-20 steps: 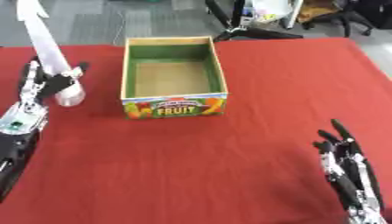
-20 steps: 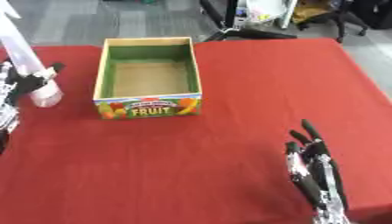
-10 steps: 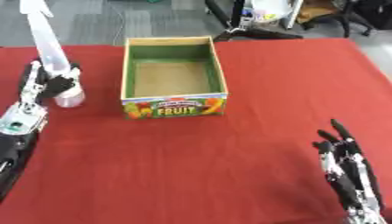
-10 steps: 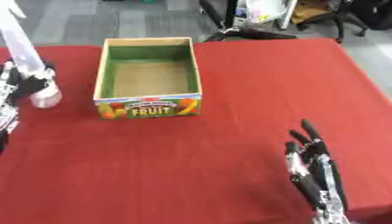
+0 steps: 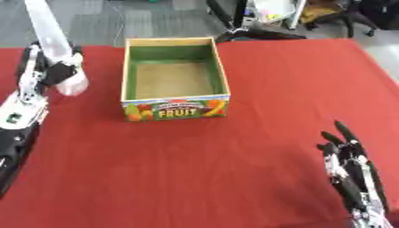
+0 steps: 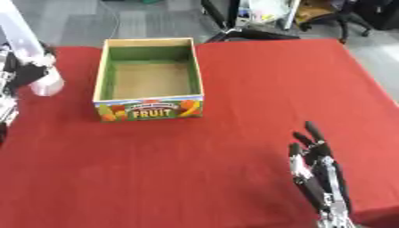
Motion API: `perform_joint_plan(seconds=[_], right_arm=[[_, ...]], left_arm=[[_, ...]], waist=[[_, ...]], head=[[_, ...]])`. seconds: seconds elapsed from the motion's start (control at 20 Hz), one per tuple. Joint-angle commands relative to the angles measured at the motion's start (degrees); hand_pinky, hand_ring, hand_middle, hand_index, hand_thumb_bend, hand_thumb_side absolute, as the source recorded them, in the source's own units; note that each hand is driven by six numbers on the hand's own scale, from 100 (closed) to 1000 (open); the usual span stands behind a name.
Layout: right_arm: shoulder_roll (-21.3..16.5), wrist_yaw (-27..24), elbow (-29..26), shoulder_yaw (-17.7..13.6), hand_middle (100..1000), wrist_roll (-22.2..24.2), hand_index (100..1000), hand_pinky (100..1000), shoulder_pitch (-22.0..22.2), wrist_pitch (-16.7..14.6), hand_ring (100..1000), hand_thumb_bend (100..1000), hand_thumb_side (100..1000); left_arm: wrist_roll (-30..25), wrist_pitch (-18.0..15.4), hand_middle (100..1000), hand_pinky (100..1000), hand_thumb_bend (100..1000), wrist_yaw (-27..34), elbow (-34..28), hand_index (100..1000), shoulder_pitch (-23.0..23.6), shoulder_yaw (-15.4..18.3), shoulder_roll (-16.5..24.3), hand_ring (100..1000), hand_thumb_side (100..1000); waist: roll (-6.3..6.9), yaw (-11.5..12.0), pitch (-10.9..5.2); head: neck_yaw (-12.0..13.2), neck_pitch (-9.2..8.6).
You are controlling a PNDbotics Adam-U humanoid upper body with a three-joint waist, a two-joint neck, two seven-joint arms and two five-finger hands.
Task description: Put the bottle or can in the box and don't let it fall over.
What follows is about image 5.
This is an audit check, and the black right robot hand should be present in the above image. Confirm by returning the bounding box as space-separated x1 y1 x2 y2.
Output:
314 119 392 214

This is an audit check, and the black bag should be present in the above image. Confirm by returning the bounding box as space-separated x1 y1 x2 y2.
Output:
215 27 309 43

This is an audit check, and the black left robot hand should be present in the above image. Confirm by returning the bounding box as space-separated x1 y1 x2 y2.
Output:
13 41 86 97

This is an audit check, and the clear plastic bottle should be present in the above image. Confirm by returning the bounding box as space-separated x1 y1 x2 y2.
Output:
21 0 91 97

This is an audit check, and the black office chair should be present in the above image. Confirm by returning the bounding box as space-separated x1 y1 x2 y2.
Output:
299 0 399 38

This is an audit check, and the cardboard box green inside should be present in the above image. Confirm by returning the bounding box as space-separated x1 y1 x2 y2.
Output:
119 37 232 123

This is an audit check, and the white board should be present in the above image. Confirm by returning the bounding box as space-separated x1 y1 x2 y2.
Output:
248 0 309 30

